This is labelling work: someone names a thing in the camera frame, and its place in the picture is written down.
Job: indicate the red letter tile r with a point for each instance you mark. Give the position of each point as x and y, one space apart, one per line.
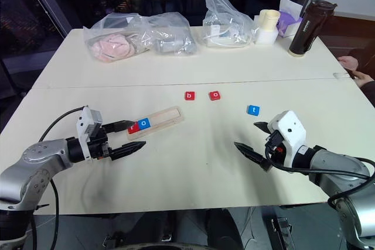
133 129

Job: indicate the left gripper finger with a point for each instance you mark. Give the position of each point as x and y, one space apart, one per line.
118 126
129 148

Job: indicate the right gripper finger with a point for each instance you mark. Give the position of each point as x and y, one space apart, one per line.
262 127
252 154

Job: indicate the white and purple tissue box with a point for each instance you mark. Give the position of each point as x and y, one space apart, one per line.
288 24

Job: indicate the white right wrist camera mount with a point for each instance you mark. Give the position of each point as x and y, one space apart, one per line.
288 127

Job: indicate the red letter tile o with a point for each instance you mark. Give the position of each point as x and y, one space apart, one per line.
215 95

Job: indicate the blue letter tile t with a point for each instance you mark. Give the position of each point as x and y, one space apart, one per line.
253 109

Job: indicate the wooden letter tile rack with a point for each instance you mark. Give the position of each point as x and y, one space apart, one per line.
167 119

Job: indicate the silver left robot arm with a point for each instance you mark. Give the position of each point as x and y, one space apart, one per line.
38 156

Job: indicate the person's bare hand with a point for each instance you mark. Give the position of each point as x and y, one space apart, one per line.
349 62
364 77

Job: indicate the grey window frame post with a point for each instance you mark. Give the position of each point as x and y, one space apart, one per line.
54 1

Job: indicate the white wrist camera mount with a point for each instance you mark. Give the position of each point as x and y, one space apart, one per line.
288 127
82 127

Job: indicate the blue letter tile o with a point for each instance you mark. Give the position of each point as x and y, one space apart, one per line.
144 123

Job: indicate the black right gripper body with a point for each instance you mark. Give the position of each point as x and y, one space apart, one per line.
274 144

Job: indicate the red letter tile b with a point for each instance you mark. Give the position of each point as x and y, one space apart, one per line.
190 96

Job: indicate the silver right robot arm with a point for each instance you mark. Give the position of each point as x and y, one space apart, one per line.
337 162

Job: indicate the plastic bag with pink cloth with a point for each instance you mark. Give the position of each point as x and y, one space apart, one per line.
112 45

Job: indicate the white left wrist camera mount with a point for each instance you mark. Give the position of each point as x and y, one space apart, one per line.
82 127

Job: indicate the plastic bag with grey parts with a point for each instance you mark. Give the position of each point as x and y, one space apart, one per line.
173 39

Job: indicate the black travel tumbler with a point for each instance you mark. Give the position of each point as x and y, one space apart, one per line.
307 30

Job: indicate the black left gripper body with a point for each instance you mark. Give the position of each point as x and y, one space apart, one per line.
98 146

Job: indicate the silver metal bracket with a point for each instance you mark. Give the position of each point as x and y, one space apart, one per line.
282 226

